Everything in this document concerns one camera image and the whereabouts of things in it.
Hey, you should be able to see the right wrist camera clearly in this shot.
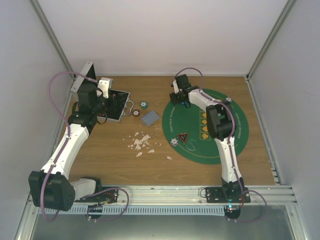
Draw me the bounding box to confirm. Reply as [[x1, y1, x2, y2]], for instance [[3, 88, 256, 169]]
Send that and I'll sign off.
[[171, 78, 180, 94]]

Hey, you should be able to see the blue playing card deck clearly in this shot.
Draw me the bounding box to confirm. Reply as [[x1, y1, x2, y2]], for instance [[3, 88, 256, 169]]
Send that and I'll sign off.
[[141, 110, 160, 126]]

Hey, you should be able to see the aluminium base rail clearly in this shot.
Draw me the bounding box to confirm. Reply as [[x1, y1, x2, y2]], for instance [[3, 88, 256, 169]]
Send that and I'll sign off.
[[44, 185, 297, 220]]

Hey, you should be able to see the clear round button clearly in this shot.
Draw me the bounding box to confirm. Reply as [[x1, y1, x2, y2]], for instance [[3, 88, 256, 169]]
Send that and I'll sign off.
[[185, 139, 198, 152]]

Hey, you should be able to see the aluminium poker case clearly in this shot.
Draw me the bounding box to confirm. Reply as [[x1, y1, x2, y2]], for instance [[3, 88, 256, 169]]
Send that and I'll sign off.
[[71, 61, 134, 123]]

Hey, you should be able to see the green fifty chip stack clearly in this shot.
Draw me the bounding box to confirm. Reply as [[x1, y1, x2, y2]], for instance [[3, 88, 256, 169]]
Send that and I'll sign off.
[[140, 101, 149, 109]]

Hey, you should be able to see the white debris pile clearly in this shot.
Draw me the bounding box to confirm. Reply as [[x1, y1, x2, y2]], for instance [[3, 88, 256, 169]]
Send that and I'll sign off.
[[121, 131, 174, 160]]

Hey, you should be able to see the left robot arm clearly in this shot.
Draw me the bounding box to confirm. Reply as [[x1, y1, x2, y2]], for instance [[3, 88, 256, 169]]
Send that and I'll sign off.
[[28, 78, 111, 211]]

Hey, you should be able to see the red hundred chip stack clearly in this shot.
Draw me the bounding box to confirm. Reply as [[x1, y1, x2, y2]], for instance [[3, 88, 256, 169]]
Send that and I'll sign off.
[[132, 109, 140, 117]]

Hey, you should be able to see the red triangle dealer button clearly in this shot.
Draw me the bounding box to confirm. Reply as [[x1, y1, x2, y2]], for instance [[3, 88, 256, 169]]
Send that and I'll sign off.
[[177, 133, 188, 144]]

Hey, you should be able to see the round green poker mat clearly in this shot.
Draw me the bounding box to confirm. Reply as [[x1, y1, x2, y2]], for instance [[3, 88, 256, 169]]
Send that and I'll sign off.
[[162, 89, 250, 165]]

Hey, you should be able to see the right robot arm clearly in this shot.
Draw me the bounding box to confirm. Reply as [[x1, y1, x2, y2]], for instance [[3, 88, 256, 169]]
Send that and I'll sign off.
[[169, 74, 244, 203]]

